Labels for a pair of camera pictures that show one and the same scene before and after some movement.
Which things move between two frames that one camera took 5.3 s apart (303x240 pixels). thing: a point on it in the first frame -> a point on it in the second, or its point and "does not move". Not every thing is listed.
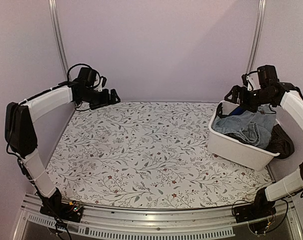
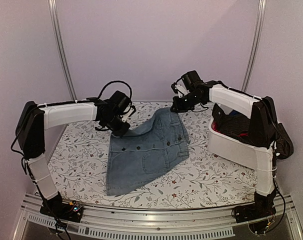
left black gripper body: (91, 96) -> (113, 125)
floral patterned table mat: (148, 155) does not move
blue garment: (237, 111) does not move
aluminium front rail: (207, 221) does not move
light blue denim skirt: (254, 127) -> (144, 155)
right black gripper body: (254, 99) -> (187, 104)
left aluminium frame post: (58, 36) does not move
